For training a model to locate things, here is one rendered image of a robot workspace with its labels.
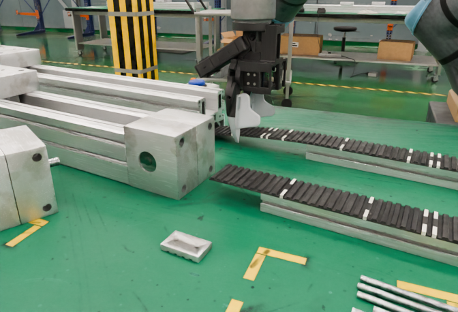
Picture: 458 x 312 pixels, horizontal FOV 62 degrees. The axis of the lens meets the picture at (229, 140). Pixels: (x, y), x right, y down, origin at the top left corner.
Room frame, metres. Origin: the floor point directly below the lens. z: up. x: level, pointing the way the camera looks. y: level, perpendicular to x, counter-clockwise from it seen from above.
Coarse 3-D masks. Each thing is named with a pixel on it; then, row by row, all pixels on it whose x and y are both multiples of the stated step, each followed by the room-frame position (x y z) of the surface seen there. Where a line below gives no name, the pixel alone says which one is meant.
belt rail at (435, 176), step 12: (312, 156) 0.59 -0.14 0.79; (324, 156) 0.59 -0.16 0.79; (336, 156) 0.58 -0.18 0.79; (348, 156) 0.57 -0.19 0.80; (360, 156) 0.56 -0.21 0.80; (360, 168) 0.56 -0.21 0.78; (372, 168) 0.55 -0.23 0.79; (384, 168) 0.54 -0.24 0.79; (396, 168) 0.54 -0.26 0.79; (408, 168) 0.52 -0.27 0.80; (420, 168) 0.52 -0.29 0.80; (432, 168) 0.51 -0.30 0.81; (420, 180) 0.51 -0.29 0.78; (432, 180) 0.51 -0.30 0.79; (444, 180) 0.50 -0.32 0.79; (456, 180) 0.50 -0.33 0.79
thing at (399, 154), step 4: (396, 148) 0.57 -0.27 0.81; (404, 148) 0.57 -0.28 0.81; (396, 152) 0.55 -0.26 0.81; (400, 152) 0.56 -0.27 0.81; (404, 152) 0.55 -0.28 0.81; (392, 156) 0.54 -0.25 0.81; (396, 156) 0.53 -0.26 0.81; (400, 156) 0.53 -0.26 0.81; (404, 156) 0.54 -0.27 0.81; (396, 160) 0.53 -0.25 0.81; (400, 160) 0.52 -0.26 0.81; (404, 160) 0.52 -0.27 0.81
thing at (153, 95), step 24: (48, 72) 0.98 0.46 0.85; (72, 72) 0.93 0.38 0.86; (96, 72) 0.92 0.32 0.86; (72, 96) 0.83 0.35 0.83; (96, 96) 0.79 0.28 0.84; (120, 96) 0.78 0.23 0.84; (144, 96) 0.73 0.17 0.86; (168, 96) 0.70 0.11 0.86; (192, 96) 0.70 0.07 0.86; (216, 96) 0.74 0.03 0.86; (216, 120) 0.73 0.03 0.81
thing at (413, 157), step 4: (408, 152) 0.55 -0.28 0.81; (412, 152) 0.55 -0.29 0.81; (416, 152) 0.55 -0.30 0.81; (420, 152) 0.56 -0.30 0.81; (408, 156) 0.53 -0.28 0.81; (412, 156) 0.54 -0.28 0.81; (416, 156) 0.53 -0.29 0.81; (420, 156) 0.54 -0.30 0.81; (408, 160) 0.52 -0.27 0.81; (412, 160) 0.52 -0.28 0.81; (416, 160) 0.52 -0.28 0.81; (416, 164) 0.51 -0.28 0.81
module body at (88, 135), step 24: (24, 96) 0.72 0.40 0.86; (48, 96) 0.70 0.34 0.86; (0, 120) 0.65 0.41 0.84; (24, 120) 0.63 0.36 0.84; (48, 120) 0.58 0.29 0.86; (72, 120) 0.56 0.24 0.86; (96, 120) 0.56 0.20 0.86; (120, 120) 0.60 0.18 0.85; (48, 144) 0.59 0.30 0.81; (72, 144) 0.56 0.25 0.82; (96, 144) 0.53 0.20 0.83; (120, 144) 0.52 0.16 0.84; (96, 168) 0.54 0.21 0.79; (120, 168) 0.51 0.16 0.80
